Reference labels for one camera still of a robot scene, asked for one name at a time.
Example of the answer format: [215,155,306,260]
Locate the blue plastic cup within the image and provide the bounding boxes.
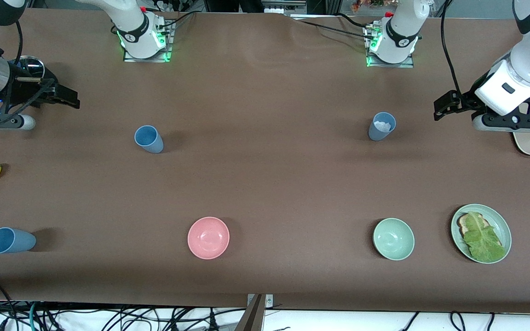
[0,227,37,254]
[368,112,397,142]
[134,125,164,154]

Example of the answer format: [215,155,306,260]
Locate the black base cable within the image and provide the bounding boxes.
[298,20,369,39]
[155,10,197,29]
[336,13,372,29]

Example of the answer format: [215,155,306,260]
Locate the black pot blue handle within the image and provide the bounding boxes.
[0,68,58,136]

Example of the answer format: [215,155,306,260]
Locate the glass lid blue knob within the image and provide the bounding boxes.
[14,56,46,80]

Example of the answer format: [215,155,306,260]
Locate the pale green bowl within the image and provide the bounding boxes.
[373,217,415,261]

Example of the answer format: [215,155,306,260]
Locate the silver table bracket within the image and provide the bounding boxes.
[247,294,274,308]

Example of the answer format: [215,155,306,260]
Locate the toasted bread slice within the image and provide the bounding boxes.
[457,212,503,247]

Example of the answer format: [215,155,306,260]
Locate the dark metal post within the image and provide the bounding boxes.
[234,295,265,331]

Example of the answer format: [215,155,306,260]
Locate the orange decorative items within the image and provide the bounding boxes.
[350,0,386,10]

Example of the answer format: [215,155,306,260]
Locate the pink bowl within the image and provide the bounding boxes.
[187,217,230,260]

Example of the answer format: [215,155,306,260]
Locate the white power strip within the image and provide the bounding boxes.
[263,0,309,15]

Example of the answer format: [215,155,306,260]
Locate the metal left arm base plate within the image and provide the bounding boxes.
[364,23,415,68]

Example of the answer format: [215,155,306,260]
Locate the green lettuce leaf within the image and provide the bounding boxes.
[463,211,507,263]

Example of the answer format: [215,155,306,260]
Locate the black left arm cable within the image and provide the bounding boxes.
[440,0,472,107]

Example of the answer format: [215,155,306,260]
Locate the pale green plate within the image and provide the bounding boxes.
[450,204,512,264]

